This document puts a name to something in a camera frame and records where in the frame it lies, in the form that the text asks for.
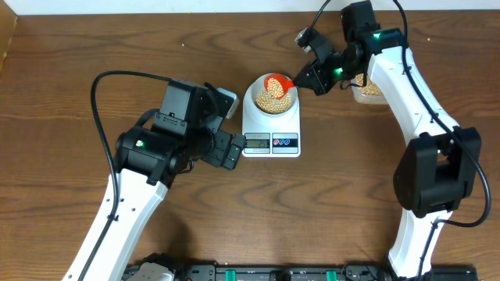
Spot soybeans in red scoop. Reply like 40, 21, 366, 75
266, 77, 284, 100

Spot grey round bowl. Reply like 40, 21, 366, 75
249, 73, 299, 115

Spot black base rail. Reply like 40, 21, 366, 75
121, 252, 478, 281

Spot red plastic measuring scoop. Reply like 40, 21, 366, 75
264, 73, 294, 97

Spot soybeans in grey bowl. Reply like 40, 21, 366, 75
255, 90, 292, 114

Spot black right camera cable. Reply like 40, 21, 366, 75
308, 0, 492, 281

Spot white digital kitchen scale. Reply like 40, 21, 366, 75
242, 82, 302, 158

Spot pile of soybeans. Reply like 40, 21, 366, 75
355, 74, 383, 96

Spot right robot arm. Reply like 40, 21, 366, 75
293, 1, 485, 280

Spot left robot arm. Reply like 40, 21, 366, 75
64, 80, 245, 280

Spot clear plastic container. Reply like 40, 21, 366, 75
351, 78, 388, 105

